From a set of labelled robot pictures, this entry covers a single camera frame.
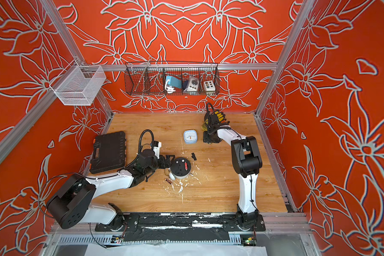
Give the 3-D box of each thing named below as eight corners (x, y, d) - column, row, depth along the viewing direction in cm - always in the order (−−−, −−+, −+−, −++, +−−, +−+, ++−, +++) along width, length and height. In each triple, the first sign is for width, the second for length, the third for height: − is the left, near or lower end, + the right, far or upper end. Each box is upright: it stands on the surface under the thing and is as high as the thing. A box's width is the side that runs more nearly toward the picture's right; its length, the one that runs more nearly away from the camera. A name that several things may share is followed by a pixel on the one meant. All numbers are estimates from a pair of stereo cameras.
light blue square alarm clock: (183, 144, 103) (183, 141, 101) (184, 132, 110) (183, 129, 107) (197, 144, 103) (197, 141, 101) (197, 132, 110) (197, 129, 107)
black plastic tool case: (93, 175, 90) (88, 171, 86) (97, 140, 105) (93, 135, 102) (126, 167, 93) (123, 163, 89) (125, 134, 109) (123, 129, 105)
